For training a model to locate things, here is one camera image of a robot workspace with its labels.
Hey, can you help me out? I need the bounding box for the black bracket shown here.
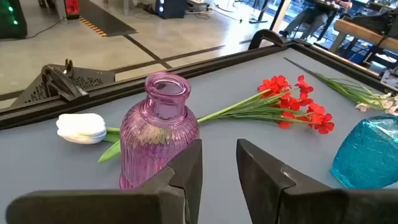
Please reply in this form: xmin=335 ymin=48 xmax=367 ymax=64
xmin=41 ymin=58 xmax=90 ymax=102

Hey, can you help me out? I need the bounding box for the red box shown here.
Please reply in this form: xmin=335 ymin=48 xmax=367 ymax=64
xmin=64 ymin=0 xmax=80 ymax=20

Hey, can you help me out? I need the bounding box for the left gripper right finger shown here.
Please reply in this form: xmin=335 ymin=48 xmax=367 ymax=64
xmin=235 ymin=139 xmax=398 ymax=224

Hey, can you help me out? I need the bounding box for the red artificial flower bunch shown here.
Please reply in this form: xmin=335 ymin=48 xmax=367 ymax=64
xmin=197 ymin=74 xmax=336 ymax=135

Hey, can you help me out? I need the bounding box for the white artificial flower bunch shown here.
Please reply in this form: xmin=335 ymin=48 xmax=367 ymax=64
xmin=283 ymin=57 xmax=398 ymax=116

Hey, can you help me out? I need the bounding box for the black floor cable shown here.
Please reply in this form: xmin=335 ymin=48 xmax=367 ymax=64
xmin=26 ymin=17 xmax=68 ymax=40

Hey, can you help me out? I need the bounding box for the black cable loop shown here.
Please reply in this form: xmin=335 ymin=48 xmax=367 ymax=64
xmin=248 ymin=29 xmax=287 ymax=51

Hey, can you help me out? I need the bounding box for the black box with green lights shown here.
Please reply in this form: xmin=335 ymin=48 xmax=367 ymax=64
xmin=0 ymin=0 xmax=28 ymax=40

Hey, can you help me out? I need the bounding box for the black mat with striped edge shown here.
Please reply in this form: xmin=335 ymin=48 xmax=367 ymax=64
xmin=77 ymin=0 xmax=140 ymax=38

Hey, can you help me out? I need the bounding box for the blue patterned glass vase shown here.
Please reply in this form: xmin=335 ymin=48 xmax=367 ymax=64
xmin=330 ymin=114 xmax=398 ymax=190

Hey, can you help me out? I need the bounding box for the person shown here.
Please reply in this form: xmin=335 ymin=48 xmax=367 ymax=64
xmin=279 ymin=0 xmax=354 ymax=40

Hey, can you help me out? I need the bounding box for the purple ribbed glass vase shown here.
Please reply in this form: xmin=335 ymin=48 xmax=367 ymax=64
xmin=119 ymin=72 xmax=200 ymax=190

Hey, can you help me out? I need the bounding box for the black table frame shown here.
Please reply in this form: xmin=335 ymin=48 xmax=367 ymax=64
xmin=0 ymin=42 xmax=398 ymax=131

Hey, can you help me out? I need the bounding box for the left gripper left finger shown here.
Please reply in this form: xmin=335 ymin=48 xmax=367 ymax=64
xmin=5 ymin=139 xmax=203 ymax=224

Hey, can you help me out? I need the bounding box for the black perforated computer tower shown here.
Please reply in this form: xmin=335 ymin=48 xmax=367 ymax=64
xmin=11 ymin=63 xmax=116 ymax=108

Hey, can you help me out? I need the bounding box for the black tower with lights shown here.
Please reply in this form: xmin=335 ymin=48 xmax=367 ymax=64
xmin=154 ymin=0 xmax=188 ymax=19

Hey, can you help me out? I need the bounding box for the wooden bench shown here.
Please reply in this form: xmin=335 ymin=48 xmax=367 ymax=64
xmin=334 ymin=19 xmax=398 ymax=54

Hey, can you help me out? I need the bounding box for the white artificial tulip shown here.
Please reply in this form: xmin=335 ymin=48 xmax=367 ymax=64
xmin=55 ymin=113 xmax=122 ymax=164

